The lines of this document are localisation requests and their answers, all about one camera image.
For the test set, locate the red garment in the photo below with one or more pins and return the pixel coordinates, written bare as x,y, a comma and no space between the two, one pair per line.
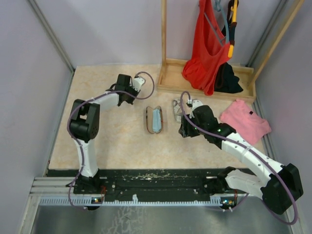
200,71

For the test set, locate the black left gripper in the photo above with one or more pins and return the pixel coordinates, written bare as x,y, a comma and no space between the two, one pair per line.
136,92

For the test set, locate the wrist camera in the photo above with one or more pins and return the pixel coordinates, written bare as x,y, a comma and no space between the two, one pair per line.
137,83
194,103

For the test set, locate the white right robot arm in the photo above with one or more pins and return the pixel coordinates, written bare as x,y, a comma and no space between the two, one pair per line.
278,186

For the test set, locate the wooden clothes rack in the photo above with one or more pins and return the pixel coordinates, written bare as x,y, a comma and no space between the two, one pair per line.
171,79

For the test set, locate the plaid brown glasses case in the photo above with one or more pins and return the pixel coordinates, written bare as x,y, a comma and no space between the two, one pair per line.
149,117

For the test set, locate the black garment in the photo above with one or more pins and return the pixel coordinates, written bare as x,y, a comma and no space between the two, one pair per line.
226,81

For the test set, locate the yellow black hanger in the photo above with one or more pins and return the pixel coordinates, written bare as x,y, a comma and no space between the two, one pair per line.
229,30

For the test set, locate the pink folded shirt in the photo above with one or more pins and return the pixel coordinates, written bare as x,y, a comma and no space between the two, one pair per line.
245,121

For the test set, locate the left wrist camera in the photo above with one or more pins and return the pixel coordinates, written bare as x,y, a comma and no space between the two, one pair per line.
137,83

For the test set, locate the blue-grey hanger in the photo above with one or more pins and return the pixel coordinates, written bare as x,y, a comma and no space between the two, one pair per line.
221,22

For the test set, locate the map print glasses case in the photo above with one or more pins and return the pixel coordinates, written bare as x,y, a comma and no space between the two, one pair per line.
177,109

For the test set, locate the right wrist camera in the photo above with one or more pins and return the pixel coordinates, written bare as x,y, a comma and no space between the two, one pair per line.
194,103

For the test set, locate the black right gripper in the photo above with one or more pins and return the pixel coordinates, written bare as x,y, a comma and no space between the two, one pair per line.
185,130

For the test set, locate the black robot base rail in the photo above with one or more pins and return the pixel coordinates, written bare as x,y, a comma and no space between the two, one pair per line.
170,185

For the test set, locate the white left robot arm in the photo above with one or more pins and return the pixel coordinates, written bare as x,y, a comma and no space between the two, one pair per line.
85,115

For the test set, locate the light blue cloth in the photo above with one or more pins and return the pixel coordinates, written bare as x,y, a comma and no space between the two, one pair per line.
156,121

